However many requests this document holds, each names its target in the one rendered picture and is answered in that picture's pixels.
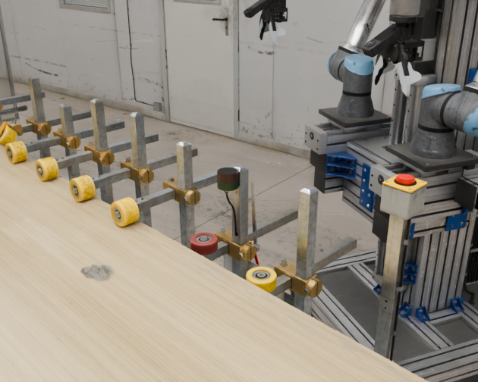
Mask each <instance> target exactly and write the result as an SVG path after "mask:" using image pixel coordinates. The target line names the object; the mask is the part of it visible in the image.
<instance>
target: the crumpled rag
mask: <svg viewBox="0 0 478 382"><path fill-rule="evenodd" d="M113 271H115V269H113V268H112V267H111V265H106V264H104V265H100V266H97V265H95V264H92V265H91V267H90V268H89V267H83V268H81V271H80V272H81V273H82V274H83V275H85V276H86V277H93V278H95V279H96V280H99V281H102V280H104V279H106V278H107V279H108V278H110V274H109V273H110V272H113Z"/></svg>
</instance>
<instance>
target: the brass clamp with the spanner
mask: <svg viewBox="0 0 478 382"><path fill-rule="evenodd" d="M225 231H226V232H227V233H226V234H220V232H218V233H215V234H214V235H216V236H217V238H218V243H219V242H221V241H223V242H225V243H227V244H228V253H227V255H230V256H231V257H232V258H235V259H237V260H238V261H242V260H245V261H251V260H252V259H253V258H254V257H255V255H256V247H255V246H252V242H251V241H249V240H248V242H246V243H244V244H242V245H238V244H237V243H234V242H232V232H231V231H230V230H227V229H225Z"/></svg>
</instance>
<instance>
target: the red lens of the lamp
mask: <svg viewBox="0 0 478 382"><path fill-rule="evenodd" d="M218 171H219V170H217V180H218V181H220V182H223V183H233V182H235V181H237V180H238V169H237V173H236V174H232V175H224V174H220V173H219V172H218Z"/></svg>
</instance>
